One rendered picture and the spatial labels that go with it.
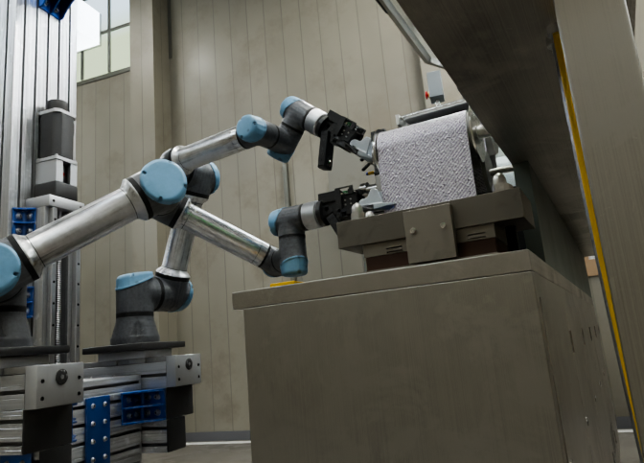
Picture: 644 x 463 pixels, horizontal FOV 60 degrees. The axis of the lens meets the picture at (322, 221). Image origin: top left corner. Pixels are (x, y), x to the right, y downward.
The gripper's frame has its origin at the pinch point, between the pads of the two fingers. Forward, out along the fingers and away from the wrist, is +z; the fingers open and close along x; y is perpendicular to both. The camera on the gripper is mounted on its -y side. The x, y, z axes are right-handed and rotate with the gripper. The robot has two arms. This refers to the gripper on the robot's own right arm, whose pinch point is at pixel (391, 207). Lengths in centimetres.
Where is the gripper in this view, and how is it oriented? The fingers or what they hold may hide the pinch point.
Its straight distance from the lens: 143.7
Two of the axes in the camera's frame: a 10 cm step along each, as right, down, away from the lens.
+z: 8.8, -1.8, -4.4
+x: 4.7, 1.6, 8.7
